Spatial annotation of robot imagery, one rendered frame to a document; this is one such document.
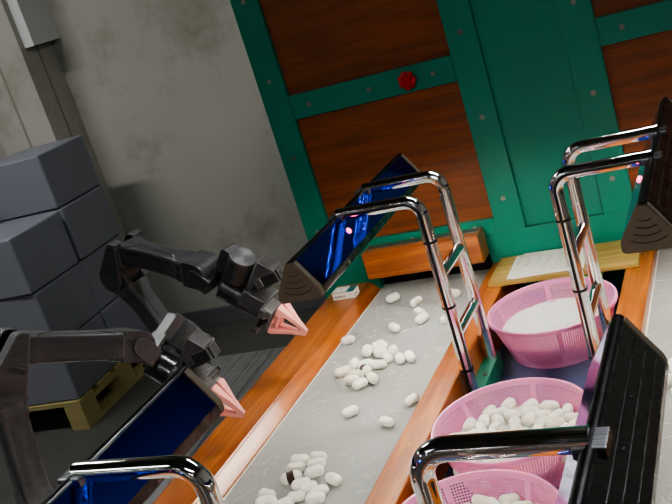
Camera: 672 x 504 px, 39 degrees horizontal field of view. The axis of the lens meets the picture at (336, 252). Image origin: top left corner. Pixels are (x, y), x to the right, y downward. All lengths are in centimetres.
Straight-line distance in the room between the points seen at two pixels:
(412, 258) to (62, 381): 228
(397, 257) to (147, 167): 266
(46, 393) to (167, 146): 131
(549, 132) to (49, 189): 265
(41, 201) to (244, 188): 95
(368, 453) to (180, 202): 322
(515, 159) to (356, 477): 91
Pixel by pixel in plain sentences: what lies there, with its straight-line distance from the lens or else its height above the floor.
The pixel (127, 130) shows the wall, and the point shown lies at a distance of 478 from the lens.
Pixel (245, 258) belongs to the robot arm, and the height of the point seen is 104.
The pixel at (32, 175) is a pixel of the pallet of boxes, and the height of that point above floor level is 106.
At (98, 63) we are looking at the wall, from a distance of 477.
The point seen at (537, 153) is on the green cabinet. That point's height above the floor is 101.
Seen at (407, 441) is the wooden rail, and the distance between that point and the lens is 162.
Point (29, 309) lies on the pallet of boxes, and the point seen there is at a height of 58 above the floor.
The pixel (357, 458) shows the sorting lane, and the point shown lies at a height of 74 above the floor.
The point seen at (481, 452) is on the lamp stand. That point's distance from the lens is 85.
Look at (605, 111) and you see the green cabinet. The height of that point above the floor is 107.
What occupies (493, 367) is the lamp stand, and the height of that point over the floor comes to 71.
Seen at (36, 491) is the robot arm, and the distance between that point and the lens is 174.
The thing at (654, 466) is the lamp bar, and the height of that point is 106.
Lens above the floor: 154
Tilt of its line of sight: 16 degrees down
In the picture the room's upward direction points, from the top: 18 degrees counter-clockwise
